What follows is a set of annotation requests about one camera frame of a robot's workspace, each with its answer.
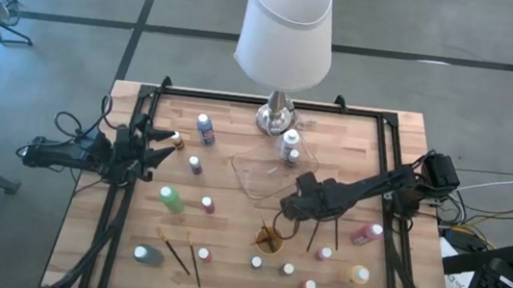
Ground small dark grey paint bottle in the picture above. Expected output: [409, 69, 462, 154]
[285, 147, 301, 169]

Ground small orange-brown paint bottle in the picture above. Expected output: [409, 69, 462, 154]
[277, 261, 296, 278]

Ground paintbrush with orange bristles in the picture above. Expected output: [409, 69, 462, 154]
[249, 230, 276, 250]

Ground clear plastic tray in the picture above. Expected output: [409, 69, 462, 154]
[225, 129, 323, 209]

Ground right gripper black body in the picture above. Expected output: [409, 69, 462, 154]
[291, 170, 332, 219]

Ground small purple paint bottle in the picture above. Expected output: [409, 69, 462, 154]
[187, 154, 206, 176]

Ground small magenta paint bottle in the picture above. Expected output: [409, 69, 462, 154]
[199, 195, 218, 216]

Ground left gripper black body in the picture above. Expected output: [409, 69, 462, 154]
[104, 110, 159, 186]

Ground black aluminium table frame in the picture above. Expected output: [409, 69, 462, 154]
[43, 64, 473, 288]

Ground yellow ribbed cup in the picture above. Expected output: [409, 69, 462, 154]
[253, 224, 287, 258]

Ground clear lamp cord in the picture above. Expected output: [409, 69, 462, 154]
[289, 110, 320, 134]

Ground small pink paint bottle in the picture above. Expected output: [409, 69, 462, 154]
[314, 245, 334, 264]

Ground large green paint bottle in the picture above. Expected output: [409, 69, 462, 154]
[156, 183, 189, 217]

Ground white-shade silver table lamp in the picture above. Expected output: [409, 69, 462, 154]
[224, 0, 340, 143]

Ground dark-handled paintbrush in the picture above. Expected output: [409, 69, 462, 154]
[330, 216, 343, 252]
[305, 217, 322, 254]

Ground large white paint bottle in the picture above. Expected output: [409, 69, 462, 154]
[278, 126, 302, 163]

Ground paintbrushes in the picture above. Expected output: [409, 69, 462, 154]
[256, 216, 281, 254]

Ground large pink paint bottle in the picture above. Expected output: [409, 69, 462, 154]
[348, 220, 386, 249]

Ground long dark orange-tipped paintbrush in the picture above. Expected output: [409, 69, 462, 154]
[152, 227, 197, 277]
[180, 231, 208, 288]

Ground large grey paint bottle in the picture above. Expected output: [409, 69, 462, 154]
[131, 243, 167, 269]

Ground large blue paint bottle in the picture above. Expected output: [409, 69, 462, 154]
[192, 111, 220, 149]

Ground small yellow black-label paint bottle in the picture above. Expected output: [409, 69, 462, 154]
[167, 129, 188, 152]

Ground large yellow paint bottle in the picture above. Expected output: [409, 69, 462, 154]
[342, 263, 372, 288]

